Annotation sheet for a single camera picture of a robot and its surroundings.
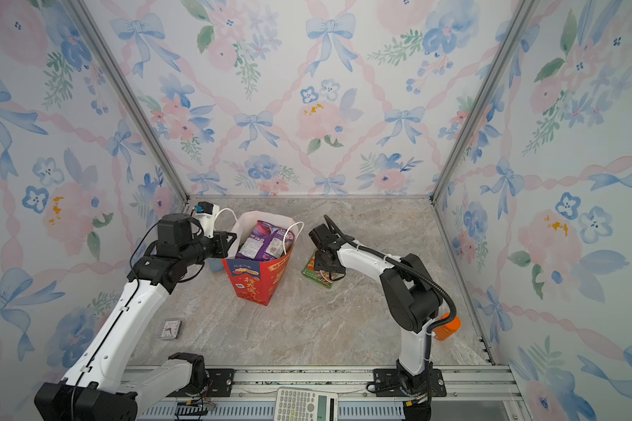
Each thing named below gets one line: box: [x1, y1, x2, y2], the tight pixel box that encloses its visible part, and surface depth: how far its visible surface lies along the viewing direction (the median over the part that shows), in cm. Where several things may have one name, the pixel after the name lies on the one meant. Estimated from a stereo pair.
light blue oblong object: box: [208, 256, 224, 273], surface depth 67 cm
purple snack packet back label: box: [235, 220, 295, 262], surface depth 80 cm
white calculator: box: [273, 387, 339, 421], surface depth 71 cm
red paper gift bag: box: [221, 211, 299, 307], surface depth 78 cm
